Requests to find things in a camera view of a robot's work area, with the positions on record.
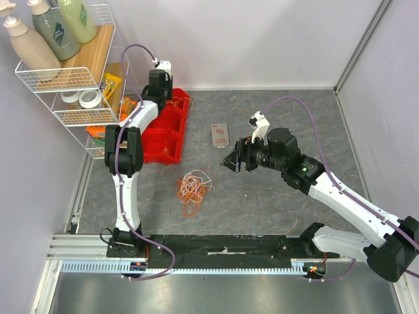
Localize orange white wire bundle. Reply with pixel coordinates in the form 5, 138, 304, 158
174, 168, 217, 218

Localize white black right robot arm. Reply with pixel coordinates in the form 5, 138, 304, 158
221, 128, 418, 283

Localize beige pump bottle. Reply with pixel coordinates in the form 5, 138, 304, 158
1, 1, 62, 82

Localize grey green pump bottle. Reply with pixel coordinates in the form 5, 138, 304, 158
27, 0, 81, 61

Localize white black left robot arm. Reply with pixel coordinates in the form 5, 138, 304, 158
105, 69, 173, 258

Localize white tape roll right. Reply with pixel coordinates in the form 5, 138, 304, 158
79, 90, 102, 109

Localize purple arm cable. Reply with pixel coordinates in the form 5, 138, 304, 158
261, 96, 419, 283
107, 44, 177, 281

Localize red plastic bin near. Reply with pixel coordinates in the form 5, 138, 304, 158
141, 129, 183, 165

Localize green packet bottom shelf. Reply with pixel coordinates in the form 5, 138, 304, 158
92, 138, 105, 148

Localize red plastic bin far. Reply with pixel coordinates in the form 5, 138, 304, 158
166, 88, 191, 113

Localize orange green small boxes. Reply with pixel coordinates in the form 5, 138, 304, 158
119, 97, 137, 122

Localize light blue cable duct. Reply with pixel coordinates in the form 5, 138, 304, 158
61, 260, 325, 275

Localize orange snack box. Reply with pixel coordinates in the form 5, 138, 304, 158
86, 126, 106, 139

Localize white wire shelf rack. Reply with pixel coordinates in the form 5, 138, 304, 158
15, 4, 138, 159

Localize red plastic bin middle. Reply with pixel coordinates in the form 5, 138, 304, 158
148, 105, 187, 135

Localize red plastic bin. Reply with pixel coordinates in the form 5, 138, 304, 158
141, 129, 183, 165
166, 88, 191, 113
148, 105, 187, 135

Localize yellow candy bag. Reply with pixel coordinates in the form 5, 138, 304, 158
99, 73, 122, 100

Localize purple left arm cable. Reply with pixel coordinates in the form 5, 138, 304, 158
107, 44, 177, 281

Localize light green bottle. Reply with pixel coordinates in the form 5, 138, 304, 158
57, 0, 97, 44

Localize yellow orange wire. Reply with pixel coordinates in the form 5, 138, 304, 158
166, 96, 194, 118

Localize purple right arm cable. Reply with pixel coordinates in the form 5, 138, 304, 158
261, 96, 419, 283

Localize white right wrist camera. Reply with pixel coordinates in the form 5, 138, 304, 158
248, 111, 270, 143

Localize white tape roll left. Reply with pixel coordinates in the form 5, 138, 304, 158
60, 90, 80, 104

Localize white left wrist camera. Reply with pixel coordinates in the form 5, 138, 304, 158
153, 58, 172, 77

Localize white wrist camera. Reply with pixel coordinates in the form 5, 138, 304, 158
248, 111, 270, 143
153, 58, 172, 77

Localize white tape roll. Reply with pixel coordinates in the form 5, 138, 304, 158
79, 90, 102, 109
60, 90, 80, 104

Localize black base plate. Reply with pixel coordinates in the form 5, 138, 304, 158
122, 235, 324, 269

